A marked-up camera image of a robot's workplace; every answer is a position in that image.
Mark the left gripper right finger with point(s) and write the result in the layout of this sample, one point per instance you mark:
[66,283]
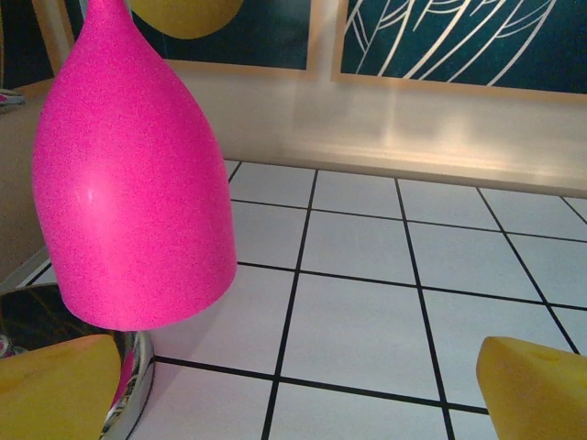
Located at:
[536,394]

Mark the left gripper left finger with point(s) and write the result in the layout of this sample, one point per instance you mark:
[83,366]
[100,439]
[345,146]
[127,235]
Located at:
[50,394]

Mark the pink wine glass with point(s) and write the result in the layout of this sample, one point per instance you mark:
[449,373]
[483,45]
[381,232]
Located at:
[133,183]

